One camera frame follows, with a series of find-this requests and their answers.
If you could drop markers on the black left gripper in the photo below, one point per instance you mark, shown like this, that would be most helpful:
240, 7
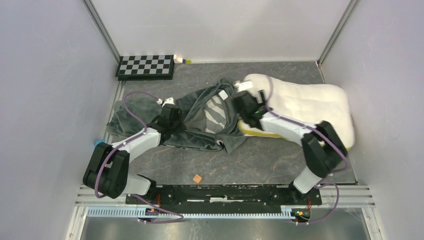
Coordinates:
181, 127

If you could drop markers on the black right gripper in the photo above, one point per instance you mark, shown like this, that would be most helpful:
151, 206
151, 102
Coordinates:
254, 99

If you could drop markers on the zebra and grey pillowcase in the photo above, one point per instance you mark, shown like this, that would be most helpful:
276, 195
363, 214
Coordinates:
210, 120

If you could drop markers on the white pillow with yellow edge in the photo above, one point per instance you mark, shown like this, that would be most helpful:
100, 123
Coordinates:
311, 103

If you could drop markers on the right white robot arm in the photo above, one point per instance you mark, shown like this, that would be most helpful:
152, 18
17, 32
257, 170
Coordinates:
322, 147

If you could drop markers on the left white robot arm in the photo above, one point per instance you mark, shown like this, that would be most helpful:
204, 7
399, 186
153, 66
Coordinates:
107, 172

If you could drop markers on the black grey checkerboard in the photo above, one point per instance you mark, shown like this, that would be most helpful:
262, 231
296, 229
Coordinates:
145, 68

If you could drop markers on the small orange cube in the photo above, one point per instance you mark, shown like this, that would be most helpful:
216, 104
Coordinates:
197, 179

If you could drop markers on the small white yellow object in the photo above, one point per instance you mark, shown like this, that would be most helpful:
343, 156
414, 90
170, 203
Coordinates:
180, 60

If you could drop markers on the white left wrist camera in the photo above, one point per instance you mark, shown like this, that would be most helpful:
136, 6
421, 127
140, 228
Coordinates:
167, 101

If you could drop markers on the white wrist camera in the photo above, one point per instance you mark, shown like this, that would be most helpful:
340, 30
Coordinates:
167, 101
241, 86

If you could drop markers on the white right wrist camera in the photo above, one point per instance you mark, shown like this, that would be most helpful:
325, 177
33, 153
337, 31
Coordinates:
241, 86

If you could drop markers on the blue clip on wall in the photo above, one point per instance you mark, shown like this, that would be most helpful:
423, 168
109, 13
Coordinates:
99, 142

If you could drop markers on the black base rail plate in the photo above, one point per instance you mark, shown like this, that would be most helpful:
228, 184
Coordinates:
230, 198

